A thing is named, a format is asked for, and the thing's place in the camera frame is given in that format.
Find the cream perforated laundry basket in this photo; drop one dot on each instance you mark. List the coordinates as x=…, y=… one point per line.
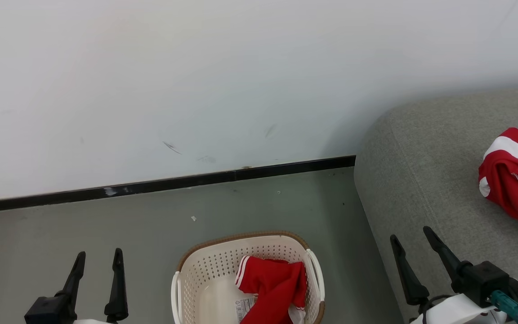
x=214, y=270

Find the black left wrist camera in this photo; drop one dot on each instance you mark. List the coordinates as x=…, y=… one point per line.
x=50, y=310

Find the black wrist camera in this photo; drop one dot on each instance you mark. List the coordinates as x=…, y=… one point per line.
x=50, y=310
x=486, y=281

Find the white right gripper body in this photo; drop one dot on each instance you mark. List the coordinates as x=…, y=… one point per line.
x=457, y=312

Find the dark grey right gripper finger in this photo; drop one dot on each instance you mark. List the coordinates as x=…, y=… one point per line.
x=409, y=279
x=443, y=252

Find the black wall baseboard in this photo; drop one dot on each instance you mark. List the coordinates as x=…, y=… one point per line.
x=164, y=183

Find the paper label sticker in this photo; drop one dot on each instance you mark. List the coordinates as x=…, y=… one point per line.
x=244, y=308

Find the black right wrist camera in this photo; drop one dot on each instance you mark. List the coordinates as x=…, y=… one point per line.
x=486, y=281

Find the grey fabric sofa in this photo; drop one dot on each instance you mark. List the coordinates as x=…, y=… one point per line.
x=421, y=180

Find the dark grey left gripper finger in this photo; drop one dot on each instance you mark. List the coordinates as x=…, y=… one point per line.
x=118, y=292
x=77, y=274

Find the red shorts thin white stripes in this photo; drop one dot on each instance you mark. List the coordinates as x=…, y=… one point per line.
x=277, y=283

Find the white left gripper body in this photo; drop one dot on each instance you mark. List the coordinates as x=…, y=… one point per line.
x=90, y=321

